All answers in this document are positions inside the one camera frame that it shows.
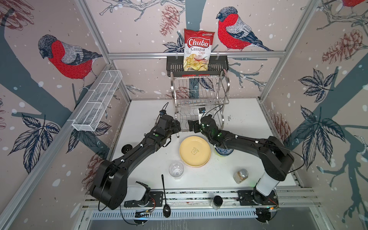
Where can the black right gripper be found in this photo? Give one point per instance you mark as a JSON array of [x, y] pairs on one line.
[[196, 125]]

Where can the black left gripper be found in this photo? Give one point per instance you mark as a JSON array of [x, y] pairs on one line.
[[176, 126]]

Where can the yellow cream plate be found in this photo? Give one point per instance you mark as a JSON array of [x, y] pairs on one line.
[[195, 151]]

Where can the blue floral white bowl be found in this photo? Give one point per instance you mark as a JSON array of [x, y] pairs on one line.
[[223, 152]]

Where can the clear drinking glass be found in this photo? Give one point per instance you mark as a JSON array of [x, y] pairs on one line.
[[176, 170]]

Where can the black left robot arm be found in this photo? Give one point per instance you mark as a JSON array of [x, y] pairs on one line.
[[110, 183]]

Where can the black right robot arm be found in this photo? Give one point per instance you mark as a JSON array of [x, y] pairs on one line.
[[276, 159]]

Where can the chrome two-tier dish rack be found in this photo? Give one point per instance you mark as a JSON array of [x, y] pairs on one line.
[[191, 92]]

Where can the black lid spice jar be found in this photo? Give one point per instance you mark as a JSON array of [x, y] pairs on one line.
[[126, 148]]

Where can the silver lid spice jar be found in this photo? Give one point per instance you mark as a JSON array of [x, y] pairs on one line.
[[240, 175]]

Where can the red cassava chips bag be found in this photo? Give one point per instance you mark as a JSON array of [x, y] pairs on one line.
[[198, 44]]

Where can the black spoon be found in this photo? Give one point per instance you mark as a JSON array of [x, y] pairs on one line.
[[166, 208]]

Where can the black wall shelf basket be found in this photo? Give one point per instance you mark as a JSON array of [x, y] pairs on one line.
[[215, 64]]

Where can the black lid jar on rail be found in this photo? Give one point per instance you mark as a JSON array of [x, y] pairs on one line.
[[217, 202]]

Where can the white wire mesh basket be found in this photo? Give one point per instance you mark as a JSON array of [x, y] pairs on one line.
[[92, 112]]

